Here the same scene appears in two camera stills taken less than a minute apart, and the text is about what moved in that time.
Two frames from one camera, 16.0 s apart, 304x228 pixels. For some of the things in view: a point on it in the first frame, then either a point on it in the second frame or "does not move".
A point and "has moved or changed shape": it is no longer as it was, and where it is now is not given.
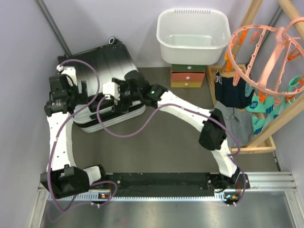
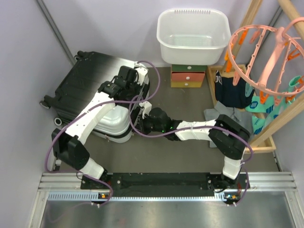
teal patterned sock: x=271 y=105 does not move
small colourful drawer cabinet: x=187 y=75 does not move
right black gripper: x=118 y=106 → x=141 y=125
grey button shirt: x=240 y=121 does not move
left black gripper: x=80 y=98 → x=139 y=88
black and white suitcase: x=93 y=68 has moved or changed shape
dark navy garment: x=230 y=96 does not move
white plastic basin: x=193 y=36 does not move
